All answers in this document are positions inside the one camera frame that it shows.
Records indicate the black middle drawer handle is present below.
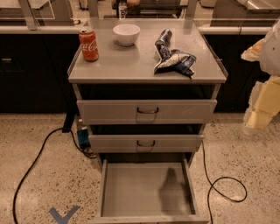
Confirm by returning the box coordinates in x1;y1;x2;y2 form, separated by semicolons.
136;140;156;147

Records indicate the grey middle drawer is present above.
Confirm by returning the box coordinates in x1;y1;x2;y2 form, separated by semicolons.
89;135;203;153

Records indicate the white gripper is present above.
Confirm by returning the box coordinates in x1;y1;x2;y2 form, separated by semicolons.
241;38;280;135

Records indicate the blue tape floor marker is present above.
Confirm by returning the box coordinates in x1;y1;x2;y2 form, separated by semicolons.
48;205;81;224

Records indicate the white bottle in background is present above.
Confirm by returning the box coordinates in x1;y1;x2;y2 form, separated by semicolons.
118;0;128;19

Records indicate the red coca-cola can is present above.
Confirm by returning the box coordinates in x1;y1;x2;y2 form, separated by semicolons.
79;29;99;62

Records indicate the black cable floor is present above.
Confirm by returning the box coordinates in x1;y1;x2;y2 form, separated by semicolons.
201;141;249;224
11;127;98;224

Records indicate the black cable left floor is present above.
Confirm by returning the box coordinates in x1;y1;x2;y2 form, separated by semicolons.
11;127;98;224

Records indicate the white ceramic bowl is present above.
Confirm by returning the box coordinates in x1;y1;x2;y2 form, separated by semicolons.
113;24;141;46

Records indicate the blue chip bag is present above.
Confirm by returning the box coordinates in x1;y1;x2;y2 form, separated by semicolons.
154;44;196;78

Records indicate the grey open bottom drawer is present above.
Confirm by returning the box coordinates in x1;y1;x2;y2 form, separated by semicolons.
88;157;208;224

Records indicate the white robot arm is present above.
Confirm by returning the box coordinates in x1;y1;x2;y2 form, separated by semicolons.
241;21;280;135

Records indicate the grey metal drawer cabinet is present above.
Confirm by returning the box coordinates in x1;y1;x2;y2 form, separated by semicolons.
66;18;228;165

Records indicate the black drawer handle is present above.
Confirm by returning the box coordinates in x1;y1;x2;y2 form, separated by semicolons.
136;140;156;147
136;107;159;115

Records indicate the blue power box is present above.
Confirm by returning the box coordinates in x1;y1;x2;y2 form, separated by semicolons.
75;115;90;150

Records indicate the black cable right floor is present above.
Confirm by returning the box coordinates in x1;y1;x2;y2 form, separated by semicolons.
201;141;249;224

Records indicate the grey top drawer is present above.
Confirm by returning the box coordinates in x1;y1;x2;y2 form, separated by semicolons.
77;100;217;124

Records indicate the black top drawer handle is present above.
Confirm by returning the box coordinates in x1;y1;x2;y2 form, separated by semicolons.
136;107;159;115

